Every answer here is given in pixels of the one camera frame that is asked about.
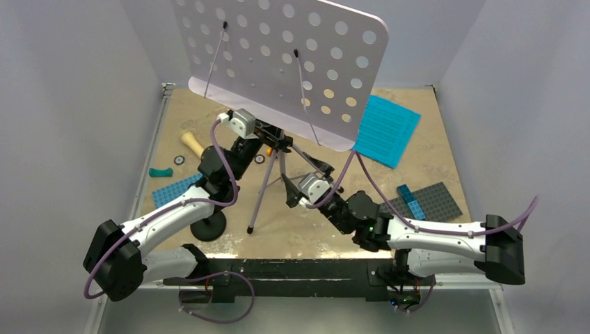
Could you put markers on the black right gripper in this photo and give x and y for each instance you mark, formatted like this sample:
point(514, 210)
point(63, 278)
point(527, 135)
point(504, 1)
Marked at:
point(293, 194)

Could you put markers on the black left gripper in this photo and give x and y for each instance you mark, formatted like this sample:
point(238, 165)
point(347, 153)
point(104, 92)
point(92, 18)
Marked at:
point(269, 131)

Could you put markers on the lilac tripod music stand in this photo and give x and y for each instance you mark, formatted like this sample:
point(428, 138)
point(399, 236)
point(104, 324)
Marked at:
point(307, 67)

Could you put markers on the cream microphone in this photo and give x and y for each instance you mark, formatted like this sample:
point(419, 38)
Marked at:
point(190, 141)

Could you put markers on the teal sheet music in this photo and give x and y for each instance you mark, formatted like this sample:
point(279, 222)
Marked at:
point(385, 131)

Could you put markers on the black microphone desk stand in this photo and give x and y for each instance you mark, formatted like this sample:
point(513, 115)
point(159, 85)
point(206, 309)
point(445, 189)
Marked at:
point(209, 229)

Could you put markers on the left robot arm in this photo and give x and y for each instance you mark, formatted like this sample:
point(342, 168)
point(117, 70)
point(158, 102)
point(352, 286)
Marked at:
point(121, 257)

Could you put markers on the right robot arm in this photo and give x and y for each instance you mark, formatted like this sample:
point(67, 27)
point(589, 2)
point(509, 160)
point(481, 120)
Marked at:
point(493, 247)

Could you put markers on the dark blue poker chip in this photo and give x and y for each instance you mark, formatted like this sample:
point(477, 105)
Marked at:
point(179, 160)

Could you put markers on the dark blue brick plate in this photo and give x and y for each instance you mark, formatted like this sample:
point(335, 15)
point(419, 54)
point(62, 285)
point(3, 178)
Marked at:
point(406, 194)

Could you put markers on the light blue brick plate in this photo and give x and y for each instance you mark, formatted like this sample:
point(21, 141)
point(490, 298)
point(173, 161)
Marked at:
point(416, 210)

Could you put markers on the light blue brick baseplate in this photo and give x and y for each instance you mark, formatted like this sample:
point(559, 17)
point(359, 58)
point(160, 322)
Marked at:
point(162, 196)

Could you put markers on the teal curved block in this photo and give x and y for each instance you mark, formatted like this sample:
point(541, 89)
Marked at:
point(154, 172)

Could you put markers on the grey brick baseplate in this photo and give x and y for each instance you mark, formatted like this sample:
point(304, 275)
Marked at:
point(436, 202)

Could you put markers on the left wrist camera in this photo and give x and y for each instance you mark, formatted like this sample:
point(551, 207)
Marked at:
point(240, 121)

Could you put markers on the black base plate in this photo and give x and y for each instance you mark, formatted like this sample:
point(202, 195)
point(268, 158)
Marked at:
point(370, 279)

